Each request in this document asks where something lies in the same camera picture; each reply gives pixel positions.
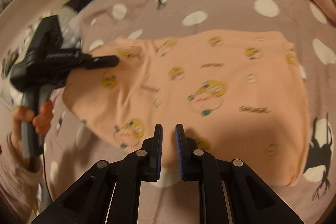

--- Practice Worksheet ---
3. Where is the pink duck print shirt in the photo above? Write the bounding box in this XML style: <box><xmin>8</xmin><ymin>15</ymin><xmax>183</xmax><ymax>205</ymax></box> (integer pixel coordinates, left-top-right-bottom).
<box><xmin>63</xmin><ymin>30</ymin><xmax>309</xmax><ymax>186</ymax></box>

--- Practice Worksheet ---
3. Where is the person's left hand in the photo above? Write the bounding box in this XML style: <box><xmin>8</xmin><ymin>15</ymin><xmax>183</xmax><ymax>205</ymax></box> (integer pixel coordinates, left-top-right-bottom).
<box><xmin>10</xmin><ymin>101</ymin><xmax>54</xmax><ymax>161</ymax></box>

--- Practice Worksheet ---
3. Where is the grey pillow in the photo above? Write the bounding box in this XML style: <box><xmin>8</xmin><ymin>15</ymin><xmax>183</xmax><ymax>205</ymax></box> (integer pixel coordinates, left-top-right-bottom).
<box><xmin>57</xmin><ymin>0</ymin><xmax>93</xmax><ymax>29</ymax></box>

